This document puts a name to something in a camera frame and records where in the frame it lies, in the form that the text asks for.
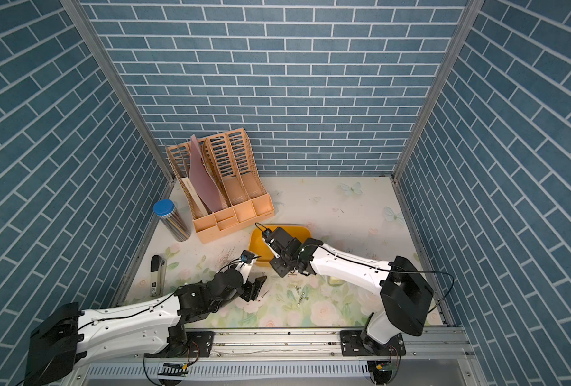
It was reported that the purple folder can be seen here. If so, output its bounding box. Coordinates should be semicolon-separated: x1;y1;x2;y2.
189;135;227;212

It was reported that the black silver stapler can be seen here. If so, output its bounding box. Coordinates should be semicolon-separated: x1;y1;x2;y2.
150;255;166;298

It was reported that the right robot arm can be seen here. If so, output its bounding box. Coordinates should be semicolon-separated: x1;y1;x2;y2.
261;227;433;355

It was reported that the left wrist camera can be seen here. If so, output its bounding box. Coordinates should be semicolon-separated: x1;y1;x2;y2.
235;250;259;271

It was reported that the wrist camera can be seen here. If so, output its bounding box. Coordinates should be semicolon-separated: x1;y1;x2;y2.
261;228;273;245
235;250;259;271

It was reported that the blue-lid pencil tube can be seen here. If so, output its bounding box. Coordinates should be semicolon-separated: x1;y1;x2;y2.
153;199;190;242

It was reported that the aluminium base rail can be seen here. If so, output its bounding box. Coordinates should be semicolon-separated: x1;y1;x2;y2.
62;326;486;385

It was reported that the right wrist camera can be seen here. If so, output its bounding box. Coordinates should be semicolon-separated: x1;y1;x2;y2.
261;228;273;245

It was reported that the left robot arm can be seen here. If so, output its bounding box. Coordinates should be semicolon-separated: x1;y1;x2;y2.
23;265;266;385

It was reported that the peach desk file organizer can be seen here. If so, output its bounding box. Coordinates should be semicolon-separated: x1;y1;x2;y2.
166;128;275;244

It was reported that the beige file book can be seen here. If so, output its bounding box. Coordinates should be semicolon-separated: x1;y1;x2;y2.
182;177;208;218

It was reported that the yellow plastic storage box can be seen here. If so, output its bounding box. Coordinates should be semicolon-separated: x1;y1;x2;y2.
247;224;314;269

